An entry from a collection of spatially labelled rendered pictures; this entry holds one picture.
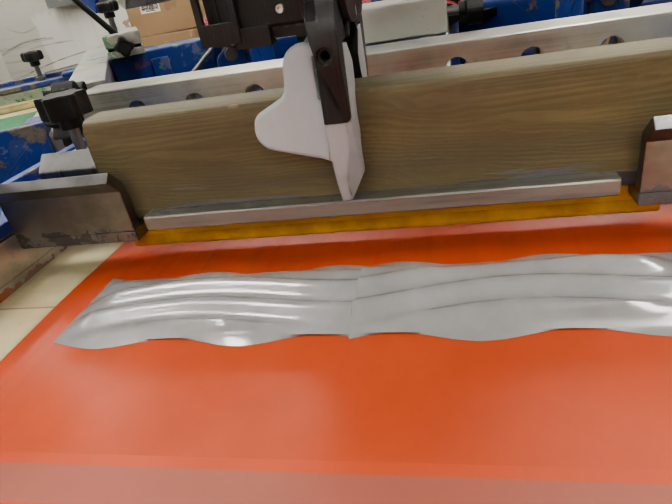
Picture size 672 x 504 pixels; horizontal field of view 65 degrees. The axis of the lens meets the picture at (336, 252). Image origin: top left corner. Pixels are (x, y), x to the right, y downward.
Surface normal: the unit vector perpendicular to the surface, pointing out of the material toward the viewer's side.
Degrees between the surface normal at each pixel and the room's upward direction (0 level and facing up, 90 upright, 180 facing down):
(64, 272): 0
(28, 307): 0
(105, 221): 90
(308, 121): 82
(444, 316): 39
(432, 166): 90
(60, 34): 90
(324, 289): 31
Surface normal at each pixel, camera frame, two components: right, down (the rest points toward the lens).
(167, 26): -0.03, 0.51
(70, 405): -0.16, -0.86
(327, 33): -0.19, 0.32
